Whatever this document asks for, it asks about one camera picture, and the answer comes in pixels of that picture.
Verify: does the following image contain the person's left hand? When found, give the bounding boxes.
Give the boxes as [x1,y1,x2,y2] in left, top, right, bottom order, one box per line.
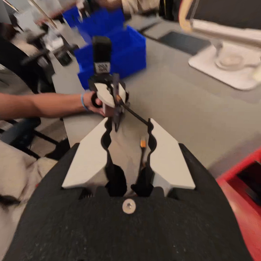
[83,91,114,117]

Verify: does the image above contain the red storage bin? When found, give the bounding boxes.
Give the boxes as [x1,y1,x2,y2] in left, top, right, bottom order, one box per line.
[216,148,261,261]

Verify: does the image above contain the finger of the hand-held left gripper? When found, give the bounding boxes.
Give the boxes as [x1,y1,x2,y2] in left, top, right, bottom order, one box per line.
[95,83,116,108]
[119,84,129,103]

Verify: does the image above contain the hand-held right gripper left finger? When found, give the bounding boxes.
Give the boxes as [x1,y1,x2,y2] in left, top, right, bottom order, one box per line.
[61,117,114,189]

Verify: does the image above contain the grey desk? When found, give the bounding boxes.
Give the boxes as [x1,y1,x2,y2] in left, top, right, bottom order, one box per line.
[52,14,261,180]

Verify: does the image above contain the white tablet stand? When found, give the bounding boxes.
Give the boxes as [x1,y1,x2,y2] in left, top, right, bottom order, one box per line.
[188,19,261,90]

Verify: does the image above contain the black USB cable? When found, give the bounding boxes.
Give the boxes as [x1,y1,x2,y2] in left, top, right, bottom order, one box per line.
[115,95,153,172]

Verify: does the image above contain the grey USB hub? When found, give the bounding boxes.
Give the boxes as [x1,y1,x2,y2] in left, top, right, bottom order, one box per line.
[111,73,124,132]

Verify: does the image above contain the blue storage bin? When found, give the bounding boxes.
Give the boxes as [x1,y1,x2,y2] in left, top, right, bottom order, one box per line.
[62,6,125,40]
[74,25,147,90]

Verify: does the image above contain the blue wristband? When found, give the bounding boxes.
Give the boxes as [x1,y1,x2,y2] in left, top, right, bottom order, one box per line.
[80,93,89,112]

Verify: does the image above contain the black office chair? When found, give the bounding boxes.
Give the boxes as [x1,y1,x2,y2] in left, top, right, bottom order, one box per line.
[0,22,71,160]

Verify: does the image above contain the light trousers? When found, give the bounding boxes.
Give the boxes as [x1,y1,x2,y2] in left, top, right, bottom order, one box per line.
[0,141,59,227]

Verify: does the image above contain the person's left forearm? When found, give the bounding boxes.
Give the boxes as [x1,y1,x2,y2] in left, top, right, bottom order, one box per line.
[0,93,84,120]

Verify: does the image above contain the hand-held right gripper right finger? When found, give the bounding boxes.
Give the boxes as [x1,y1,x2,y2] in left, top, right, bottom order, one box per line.
[147,118,196,194]

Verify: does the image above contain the black device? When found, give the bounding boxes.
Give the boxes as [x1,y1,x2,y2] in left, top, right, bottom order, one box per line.
[20,20,80,66]

